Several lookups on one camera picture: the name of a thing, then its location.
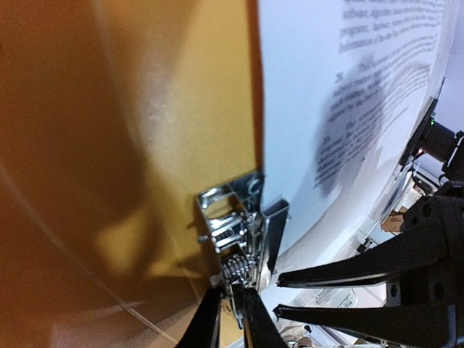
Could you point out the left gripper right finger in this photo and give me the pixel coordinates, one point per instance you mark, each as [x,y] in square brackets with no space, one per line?
[259,329]

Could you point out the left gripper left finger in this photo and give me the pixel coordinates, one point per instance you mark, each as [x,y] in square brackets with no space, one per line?
[204,328]

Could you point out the chrome folder spring clip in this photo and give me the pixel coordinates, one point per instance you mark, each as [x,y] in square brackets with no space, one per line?
[246,238]

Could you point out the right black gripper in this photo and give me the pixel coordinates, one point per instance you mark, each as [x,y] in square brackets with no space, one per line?
[426,261]

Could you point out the aluminium front rail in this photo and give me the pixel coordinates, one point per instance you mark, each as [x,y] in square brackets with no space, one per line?
[374,265]

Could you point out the orange file folder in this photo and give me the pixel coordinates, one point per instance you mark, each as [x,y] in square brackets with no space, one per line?
[114,116]

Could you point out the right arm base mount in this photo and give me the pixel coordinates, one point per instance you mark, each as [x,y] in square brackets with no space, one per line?
[444,145]

